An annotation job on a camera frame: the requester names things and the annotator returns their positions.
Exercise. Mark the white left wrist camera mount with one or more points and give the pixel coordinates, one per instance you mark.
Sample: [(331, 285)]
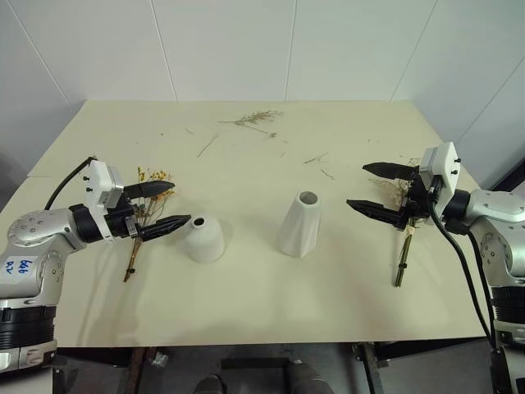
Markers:
[(96, 180)]

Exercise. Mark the small crumpled grey scrap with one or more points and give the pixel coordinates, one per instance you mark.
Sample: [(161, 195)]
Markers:
[(159, 361)]

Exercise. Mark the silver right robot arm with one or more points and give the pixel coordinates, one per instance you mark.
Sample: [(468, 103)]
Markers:
[(500, 209)]

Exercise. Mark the white faceted wide-mouth vase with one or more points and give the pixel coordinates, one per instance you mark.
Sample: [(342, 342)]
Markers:
[(299, 230)]

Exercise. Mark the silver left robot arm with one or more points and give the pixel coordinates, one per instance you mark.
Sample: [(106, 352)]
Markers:
[(37, 230)]

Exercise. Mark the yellow dried flower bunch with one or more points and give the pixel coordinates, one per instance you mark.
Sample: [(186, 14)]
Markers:
[(133, 256)]

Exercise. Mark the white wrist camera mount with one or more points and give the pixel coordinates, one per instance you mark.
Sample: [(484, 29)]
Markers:
[(96, 180), (445, 172)]

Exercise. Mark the short loose dried twig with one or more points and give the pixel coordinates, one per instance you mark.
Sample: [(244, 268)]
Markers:
[(327, 174)]

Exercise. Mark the beige dried flower bunch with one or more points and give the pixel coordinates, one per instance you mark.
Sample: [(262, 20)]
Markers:
[(404, 254)]

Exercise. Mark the dark rounded shape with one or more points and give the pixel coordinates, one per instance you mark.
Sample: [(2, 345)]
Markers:
[(307, 379), (210, 385)]

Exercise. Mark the white narrow-neck round vase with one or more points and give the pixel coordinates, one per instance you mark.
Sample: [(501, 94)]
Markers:
[(203, 242)]

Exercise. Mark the dried sprig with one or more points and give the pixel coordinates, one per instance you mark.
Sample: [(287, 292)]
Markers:
[(250, 118)]

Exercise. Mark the long loose dried stem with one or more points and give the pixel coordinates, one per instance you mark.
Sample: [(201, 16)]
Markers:
[(207, 145)]

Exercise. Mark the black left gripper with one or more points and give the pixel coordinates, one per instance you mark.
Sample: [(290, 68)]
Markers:
[(119, 217)]

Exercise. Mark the forked loose dried twig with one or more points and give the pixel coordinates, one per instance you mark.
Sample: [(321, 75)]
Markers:
[(316, 158)]

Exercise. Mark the brown wooden stick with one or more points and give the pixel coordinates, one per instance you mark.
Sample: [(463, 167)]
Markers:
[(141, 369)]

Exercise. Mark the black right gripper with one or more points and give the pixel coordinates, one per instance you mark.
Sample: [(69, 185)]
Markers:
[(415, 199)]

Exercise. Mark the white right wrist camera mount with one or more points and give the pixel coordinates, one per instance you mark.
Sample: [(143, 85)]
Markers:
[(445, 172)]

